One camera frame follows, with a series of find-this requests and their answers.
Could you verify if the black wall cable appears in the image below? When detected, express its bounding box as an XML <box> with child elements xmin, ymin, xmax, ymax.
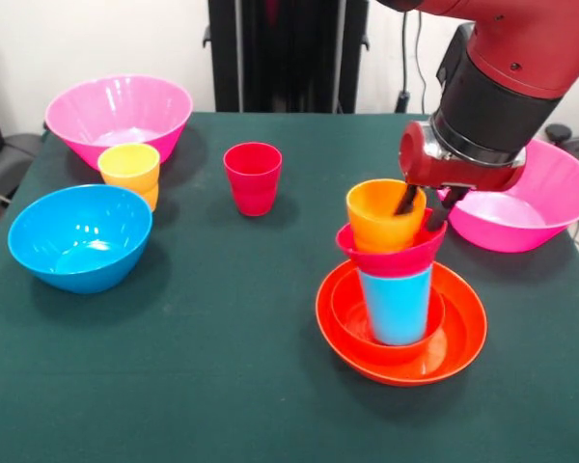
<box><xmin>395</xmin><ymin>9</ymin><xmax>428</xmax><ymax>115</ymax></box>

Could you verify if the blue plastic bowl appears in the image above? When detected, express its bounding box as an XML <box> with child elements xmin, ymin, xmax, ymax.
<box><xmin>7</xmin><ymin>184</ymin><xmax>153</xmax><ymax>295</ymax></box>

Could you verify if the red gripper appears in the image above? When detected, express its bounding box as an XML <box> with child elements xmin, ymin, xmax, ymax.
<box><xmin>394</xmin><ymin>120</ymin><xmax>529</xmax><ymax>232</ymax></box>

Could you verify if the small orange plastic bowl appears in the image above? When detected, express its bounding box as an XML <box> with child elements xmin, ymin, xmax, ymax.
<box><xmin>331</xmin><ymin>264</ymin><xmax>447</xmax><ymax>366</ymax></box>

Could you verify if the yellow plastic cup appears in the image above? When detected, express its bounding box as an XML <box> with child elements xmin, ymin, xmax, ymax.
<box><xmin>97</xmin><ymin>143</ymin><xmax>161</xmax><ymax>213</ymax></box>

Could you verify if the blue plastic cup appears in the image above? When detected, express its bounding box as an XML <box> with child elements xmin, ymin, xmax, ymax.
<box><xmin>358</xmin><ymin>262</ymin><xmax>434</xmax><ymax>346</ymax></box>

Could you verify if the large orange plastic bowl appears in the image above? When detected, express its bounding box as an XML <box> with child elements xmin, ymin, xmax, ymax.
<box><xmin>315</xmin><ymin>259</ymin><xmax>488</xmax><ymax>388</ymax></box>

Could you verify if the orange plastic cup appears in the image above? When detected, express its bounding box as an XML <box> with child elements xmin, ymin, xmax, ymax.
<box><xmin>345</xmin><ymin>178</ymin><xmax>427</xmax><ymax>253</ymax></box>

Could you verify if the dark green tablecloth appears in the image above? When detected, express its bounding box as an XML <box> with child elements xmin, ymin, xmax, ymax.
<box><xmin>0</xmin><ymin>112</ymin><xmax>579</xmax><ymax>463</ymax></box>

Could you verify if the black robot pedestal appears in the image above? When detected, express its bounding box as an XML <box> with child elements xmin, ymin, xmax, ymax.
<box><xmin>203</xmin><ymin>0</ymin><xmax>371</xmax><ymax>115</ymax></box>

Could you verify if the red plastic cup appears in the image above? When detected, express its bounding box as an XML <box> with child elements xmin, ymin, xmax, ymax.
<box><xmin>223</xmin><ymin>142</ymin><xmax>284</xmax><ymax>217</ymax></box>

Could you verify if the small red plastic bowl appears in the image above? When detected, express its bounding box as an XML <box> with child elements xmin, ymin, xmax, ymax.
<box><xmin>336</xmin><ymin>207</ymin><xmax>448</xmax><ymax>279</ymax></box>

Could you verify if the large pink plastic bowl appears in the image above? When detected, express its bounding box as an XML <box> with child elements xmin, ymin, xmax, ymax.
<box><xmin>436</xmin><ymin>139</ymin><xmax>579</xmax><ymax>254</ymax></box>
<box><xmin>44</xmin><ymin>74</ymin><xmax>194</xmax><ymax>171</ymax></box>

